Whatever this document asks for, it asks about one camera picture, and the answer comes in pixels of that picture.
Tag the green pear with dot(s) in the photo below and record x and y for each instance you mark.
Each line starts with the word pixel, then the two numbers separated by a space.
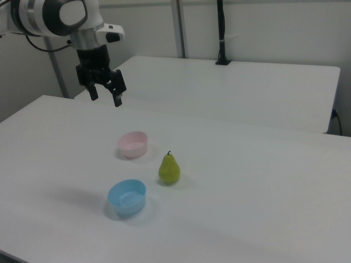
pixel 169 171

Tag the pink plastic bowl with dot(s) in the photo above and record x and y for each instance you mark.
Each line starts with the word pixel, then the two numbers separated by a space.
pixel 131 145

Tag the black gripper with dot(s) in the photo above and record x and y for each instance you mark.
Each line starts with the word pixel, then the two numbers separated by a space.
pixel 93 65

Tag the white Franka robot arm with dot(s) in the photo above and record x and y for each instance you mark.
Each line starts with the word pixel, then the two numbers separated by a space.
pixel 33 16

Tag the white side table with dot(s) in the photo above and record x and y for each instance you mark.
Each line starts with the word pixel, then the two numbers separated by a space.
pixel 219 90

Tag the black pole with clamp base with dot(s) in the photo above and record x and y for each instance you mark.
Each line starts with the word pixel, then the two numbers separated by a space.
pixel 221 30

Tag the wide grey frame post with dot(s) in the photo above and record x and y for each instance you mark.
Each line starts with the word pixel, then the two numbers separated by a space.
pixel 179 27

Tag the thin grey frame post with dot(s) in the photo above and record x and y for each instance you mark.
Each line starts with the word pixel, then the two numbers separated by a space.
pixel 58 74

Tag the blue plastic bowl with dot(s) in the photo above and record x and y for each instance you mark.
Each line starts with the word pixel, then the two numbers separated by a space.
pixel 126 197

